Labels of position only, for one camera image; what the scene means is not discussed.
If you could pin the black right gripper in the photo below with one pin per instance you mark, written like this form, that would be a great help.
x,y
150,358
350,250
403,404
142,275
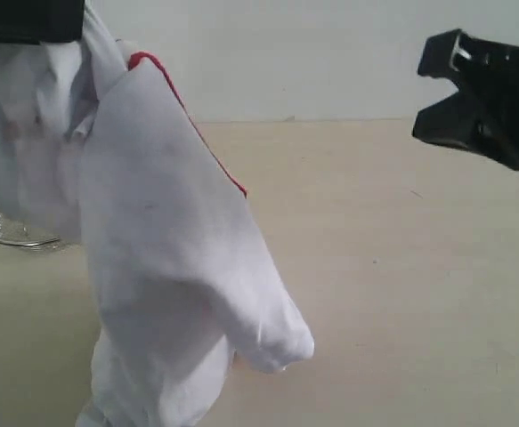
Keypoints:
x,y
484,120

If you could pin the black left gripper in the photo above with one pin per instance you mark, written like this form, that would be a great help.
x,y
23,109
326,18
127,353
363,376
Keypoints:
x,y
37,21

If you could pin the white shirt with red print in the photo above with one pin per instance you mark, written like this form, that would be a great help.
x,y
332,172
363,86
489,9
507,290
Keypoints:
x,y
97,148

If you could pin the metal wire mesh basket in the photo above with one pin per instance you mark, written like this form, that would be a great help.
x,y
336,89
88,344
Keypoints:
x,y
21,236

